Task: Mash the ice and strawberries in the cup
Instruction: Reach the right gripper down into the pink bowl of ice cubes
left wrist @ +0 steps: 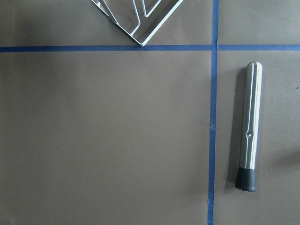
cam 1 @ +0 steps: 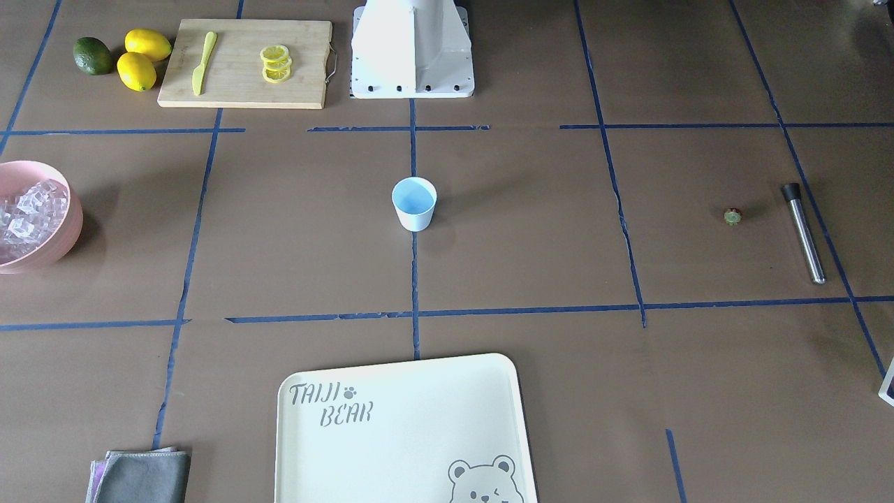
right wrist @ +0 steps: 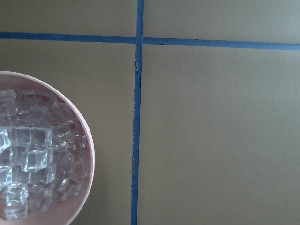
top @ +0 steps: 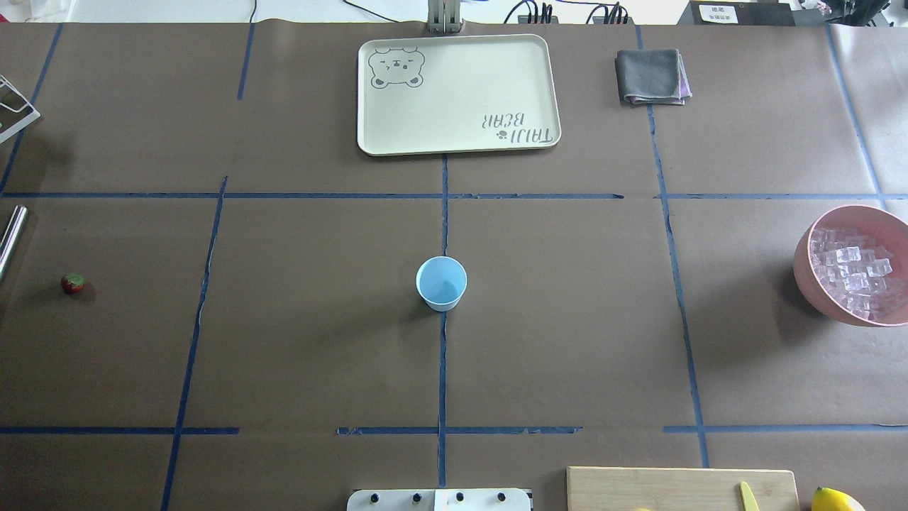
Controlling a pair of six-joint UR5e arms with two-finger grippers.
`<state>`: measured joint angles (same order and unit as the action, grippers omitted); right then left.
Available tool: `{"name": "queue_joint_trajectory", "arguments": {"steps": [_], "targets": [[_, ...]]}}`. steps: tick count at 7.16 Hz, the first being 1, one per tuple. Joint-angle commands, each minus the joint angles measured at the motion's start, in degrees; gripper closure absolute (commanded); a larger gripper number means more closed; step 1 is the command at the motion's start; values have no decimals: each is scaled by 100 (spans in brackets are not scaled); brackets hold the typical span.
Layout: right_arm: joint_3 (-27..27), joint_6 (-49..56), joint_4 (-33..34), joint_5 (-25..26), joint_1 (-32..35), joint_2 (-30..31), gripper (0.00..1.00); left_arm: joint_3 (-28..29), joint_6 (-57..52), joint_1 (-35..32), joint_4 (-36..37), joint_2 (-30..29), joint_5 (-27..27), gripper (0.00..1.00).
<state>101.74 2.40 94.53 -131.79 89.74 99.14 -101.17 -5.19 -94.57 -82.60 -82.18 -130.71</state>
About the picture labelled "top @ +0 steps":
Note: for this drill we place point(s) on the aluminium frame post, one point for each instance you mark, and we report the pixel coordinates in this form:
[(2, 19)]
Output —
[(444, 16)]

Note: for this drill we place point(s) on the red strawberry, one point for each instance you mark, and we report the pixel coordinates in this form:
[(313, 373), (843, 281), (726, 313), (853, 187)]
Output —
[(73, 283)]

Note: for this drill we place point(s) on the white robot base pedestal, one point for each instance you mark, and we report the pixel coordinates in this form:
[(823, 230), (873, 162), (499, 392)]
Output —
[(441, 499)]

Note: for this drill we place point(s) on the wooden cutting board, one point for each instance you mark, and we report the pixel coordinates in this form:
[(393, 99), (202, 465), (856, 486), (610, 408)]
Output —
[(591, 488)]

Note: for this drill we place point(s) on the clear ice cube pile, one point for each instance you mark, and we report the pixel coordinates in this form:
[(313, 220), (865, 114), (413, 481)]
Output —
[(857, 272)]

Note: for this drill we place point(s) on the light blue plastic cup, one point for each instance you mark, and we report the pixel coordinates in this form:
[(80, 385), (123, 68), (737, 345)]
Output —
[(441, 282)]

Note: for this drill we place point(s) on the folded grey cloth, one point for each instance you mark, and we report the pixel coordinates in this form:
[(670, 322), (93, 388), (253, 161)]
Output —
[(652, 76)]

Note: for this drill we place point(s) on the yellow lemon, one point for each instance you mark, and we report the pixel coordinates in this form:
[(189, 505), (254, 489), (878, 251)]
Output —
[(829, 499)]

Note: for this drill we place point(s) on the cream bear serving tray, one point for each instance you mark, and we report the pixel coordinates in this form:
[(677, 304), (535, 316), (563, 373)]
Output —
[(456, 94)]

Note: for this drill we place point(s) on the pink bowl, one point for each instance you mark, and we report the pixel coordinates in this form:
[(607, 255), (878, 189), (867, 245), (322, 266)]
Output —
[(885, 227)]

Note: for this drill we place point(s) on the yellow plastic knife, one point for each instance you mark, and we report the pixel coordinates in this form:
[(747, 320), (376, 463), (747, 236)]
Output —
[(748, 499)]

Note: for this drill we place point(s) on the white wire cup rack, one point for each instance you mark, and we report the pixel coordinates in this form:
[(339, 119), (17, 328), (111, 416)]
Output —
[(16, 111)]

